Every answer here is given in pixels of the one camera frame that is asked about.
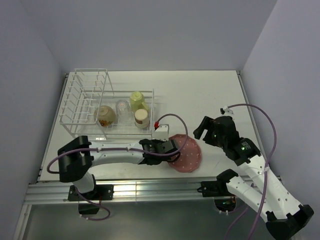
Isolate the white wire dish rack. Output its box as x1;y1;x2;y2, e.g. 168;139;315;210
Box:
58;68;155;141

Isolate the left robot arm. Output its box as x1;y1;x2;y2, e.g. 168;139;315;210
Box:
57;135;181;200

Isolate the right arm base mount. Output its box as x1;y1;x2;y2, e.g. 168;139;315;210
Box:
197;180;237;212

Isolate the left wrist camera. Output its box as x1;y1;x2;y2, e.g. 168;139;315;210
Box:
152;121;170;141

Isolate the beige bowl with flower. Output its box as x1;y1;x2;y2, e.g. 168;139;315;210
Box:
93;105;117;127

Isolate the small steel cup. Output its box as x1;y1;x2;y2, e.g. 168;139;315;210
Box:
134;109;150;129

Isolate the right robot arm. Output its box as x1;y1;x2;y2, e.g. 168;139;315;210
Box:
193;116;314;240

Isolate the pink dotted plate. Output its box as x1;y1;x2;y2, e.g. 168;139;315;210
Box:
168;136;202;173

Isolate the yellow-green mug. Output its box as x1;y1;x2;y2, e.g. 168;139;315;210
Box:
129;91;150;113

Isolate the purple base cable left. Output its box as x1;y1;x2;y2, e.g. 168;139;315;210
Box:
74;189;111;221

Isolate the clear drinking glass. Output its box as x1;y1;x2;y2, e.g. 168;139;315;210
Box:
115;99;131;122

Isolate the aluminium rail frame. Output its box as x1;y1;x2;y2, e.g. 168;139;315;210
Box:
14;71;287;240

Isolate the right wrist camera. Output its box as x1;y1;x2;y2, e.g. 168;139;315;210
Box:
220;106;235;117

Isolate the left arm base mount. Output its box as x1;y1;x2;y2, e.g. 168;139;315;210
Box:
67;184;114;216

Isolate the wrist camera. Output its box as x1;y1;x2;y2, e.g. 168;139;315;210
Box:
220;106;235;117
152;121;170;141

